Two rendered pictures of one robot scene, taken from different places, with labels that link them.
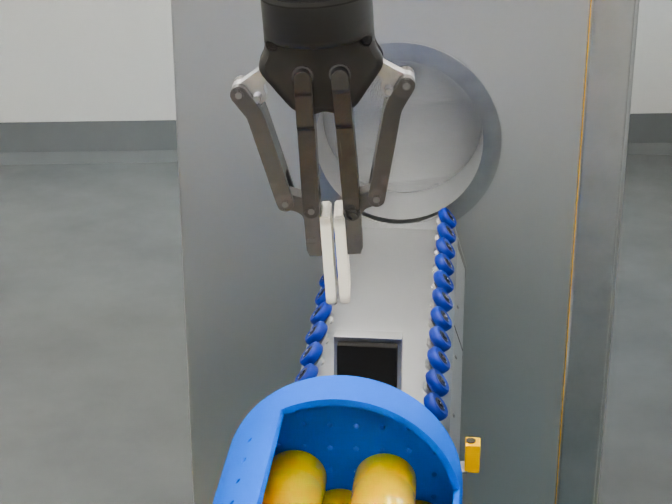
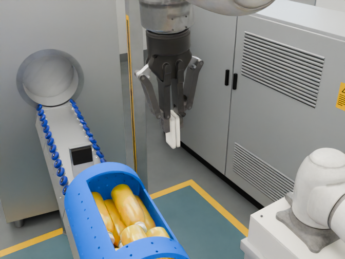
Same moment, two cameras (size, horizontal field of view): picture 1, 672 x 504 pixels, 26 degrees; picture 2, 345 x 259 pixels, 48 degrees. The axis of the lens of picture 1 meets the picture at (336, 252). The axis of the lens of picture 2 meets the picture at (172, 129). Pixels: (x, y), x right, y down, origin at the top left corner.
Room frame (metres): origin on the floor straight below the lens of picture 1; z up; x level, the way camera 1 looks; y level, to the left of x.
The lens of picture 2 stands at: (0.38, 0.33, 1.98)
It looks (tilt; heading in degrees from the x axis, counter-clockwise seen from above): 28 degrees down; 331
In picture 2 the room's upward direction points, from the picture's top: straight up
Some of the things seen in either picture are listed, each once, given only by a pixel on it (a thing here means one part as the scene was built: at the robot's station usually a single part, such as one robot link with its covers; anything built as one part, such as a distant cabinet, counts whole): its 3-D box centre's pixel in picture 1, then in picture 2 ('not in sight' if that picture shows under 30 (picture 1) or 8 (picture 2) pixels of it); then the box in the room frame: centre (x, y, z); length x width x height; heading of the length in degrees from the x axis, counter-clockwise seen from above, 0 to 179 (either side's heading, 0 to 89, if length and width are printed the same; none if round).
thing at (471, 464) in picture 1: (453, 453); not in sight; (1.84, -0.17, 0.92); 0.08 x 0.03 x 0.05; 85
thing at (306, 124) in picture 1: (307, 138); (164, 90); (0.97, 0.02, 1.71); 0.04 x 0.01 x 0.11; 178
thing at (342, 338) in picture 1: (367, 383); (82, 161); (1.90, -0.05, 1.00); 0.10 x 0.04 x 0.15; 85
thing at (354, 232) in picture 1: (365, 217); (182, 114); (0.97, -0.02, 1.65); 0.03 x 0.01 x 0.05; 88
